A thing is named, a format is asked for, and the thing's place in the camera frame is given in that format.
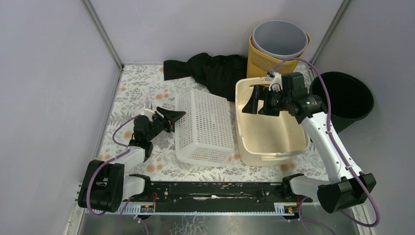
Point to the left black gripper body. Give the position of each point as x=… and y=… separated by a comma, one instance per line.
x=161, y=122

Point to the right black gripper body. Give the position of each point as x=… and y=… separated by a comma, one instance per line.
x=279, y=101

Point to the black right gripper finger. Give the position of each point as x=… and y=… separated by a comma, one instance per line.
x=260, y=93
x=252, y=106

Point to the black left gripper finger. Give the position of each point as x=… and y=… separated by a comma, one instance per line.
x=168, y=126
x=170, y=115

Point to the cream plastic basket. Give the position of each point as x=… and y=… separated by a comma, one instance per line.
x=266, y=140

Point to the white perforated plastic basket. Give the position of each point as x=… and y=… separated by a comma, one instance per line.
x=203, y=136

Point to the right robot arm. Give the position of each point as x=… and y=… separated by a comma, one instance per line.
x=347, y=185

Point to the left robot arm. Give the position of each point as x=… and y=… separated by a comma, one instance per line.
x=107, y=183

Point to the yellow wastebasket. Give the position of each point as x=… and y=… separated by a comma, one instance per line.
x=260, y=63

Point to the black cloth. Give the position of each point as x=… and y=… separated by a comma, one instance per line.
x=218, y=73

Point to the grey plastic bin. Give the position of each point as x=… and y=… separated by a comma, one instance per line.
x=280, y=39

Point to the black round bucket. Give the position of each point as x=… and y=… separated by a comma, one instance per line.
x=351, y=100

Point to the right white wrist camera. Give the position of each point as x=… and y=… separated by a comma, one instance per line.
x=275, y=81

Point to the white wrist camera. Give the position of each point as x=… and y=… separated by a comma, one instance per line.
x=275, y=81
x=148, y=110

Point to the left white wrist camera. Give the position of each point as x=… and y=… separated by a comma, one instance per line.
x=148, y=110

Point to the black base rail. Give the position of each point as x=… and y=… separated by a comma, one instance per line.
x=214, y=197

